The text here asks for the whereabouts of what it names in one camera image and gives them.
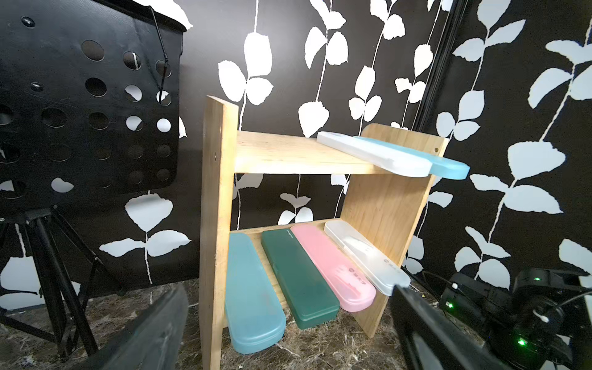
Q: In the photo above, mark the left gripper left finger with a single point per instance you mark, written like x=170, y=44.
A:
x=150, y=341

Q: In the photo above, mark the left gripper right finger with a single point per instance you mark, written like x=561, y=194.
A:
x=430, y=341

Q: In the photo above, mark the light blue pencil case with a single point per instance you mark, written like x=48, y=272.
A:
x=441, y=166

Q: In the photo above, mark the white pencil case top shelf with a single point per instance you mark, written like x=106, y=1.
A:
x=394, y=159

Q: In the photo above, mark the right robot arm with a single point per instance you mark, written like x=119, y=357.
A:
x=544, y=322

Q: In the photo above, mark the clear pencil case lower shelf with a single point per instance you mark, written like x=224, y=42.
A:
x=373, y=263

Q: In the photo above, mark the pink pencil case lower shelf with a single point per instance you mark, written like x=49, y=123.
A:
x=353, y=290

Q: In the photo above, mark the teal pencil case lower shelf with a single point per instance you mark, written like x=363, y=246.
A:
x=255, y=316

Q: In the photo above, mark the dark green pencil case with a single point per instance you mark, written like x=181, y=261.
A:
x=310, y=299

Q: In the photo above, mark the wooden two-tier shelf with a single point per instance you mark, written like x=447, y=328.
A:
x=384, y=207

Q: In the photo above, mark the black perforated music stand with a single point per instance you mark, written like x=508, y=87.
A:
x=89, y=110

